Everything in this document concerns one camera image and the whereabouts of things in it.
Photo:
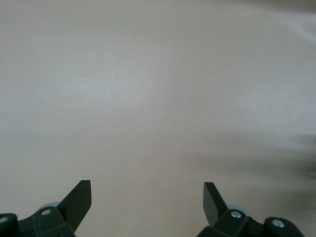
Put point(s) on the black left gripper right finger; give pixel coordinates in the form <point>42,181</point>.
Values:
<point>217,209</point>

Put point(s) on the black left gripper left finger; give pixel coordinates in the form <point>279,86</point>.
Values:
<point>71,207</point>

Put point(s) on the brown table mat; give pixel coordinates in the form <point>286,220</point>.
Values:
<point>158,86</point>

